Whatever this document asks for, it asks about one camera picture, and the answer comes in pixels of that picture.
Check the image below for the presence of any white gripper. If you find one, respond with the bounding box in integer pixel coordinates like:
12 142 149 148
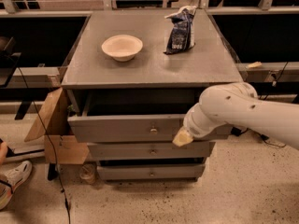
173 105 224 147

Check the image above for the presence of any grey top drawer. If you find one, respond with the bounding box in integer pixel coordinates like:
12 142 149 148
66 91 233 144

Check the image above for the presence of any grey drawer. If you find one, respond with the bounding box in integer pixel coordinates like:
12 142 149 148
88 141 215 161
66 91 233 144
97 164 206 181

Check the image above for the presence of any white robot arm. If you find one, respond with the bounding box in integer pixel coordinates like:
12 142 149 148
173 82 299 149

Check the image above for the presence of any brass top drawer knob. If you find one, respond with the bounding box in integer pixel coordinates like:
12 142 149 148
149 126 158 134

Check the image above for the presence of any grey drawer cabinet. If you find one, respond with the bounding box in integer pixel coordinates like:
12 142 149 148
61 8 244 182

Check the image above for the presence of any grey bottom drawer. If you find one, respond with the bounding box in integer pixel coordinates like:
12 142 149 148
97 164 206 181

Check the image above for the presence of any grey middle drawer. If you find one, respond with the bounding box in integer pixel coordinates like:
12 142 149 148
88 141 215 161

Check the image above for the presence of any blue white snack bag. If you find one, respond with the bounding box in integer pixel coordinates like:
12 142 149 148
164 6 196 55

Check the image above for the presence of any tape roll on floor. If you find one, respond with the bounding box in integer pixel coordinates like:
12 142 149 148
79 163 95 185

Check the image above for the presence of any yellow foam scrap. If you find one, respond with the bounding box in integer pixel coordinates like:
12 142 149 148
246 62 262 69

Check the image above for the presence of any white bowl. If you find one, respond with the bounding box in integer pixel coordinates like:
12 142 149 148
101 35 143 62

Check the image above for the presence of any cardboard box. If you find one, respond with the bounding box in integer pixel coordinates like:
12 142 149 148
24 88 89 164

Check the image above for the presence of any white sneaker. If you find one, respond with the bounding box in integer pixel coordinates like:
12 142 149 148
0 161 33 210

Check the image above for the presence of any black floor cable left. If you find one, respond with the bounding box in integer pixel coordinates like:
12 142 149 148
6 54 72 224

